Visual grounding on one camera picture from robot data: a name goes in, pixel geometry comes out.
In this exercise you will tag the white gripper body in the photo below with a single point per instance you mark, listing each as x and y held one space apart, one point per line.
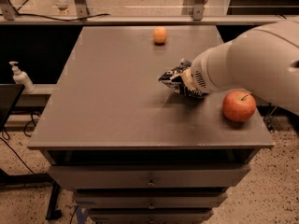
202 75

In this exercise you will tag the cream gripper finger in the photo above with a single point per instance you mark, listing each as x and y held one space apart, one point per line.
187 79

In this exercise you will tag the blue chip bag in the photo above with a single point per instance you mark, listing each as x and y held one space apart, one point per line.
173 80

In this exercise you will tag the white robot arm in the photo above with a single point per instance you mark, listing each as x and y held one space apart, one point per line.
263 60

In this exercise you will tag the red apple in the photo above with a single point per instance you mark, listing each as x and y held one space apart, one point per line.
238 106

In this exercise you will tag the orange fruit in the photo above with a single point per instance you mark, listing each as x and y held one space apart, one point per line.
159 35

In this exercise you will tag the grey drawer cabinet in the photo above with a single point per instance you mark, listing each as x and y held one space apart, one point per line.
109 109

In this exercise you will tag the top grey drawer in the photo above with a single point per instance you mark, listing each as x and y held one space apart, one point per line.
142 177

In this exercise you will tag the grey drawer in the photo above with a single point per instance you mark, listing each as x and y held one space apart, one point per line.
142 177
156 216
150 200

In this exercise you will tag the middle grey drawer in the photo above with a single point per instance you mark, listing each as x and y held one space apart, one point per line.
150 200

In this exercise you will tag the bottom grey drawer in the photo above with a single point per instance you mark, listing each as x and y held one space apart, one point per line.
156 216

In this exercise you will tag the white pump bottle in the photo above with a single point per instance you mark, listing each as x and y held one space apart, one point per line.
21 77

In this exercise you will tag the metal rail frame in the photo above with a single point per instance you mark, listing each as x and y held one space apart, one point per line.
218 12

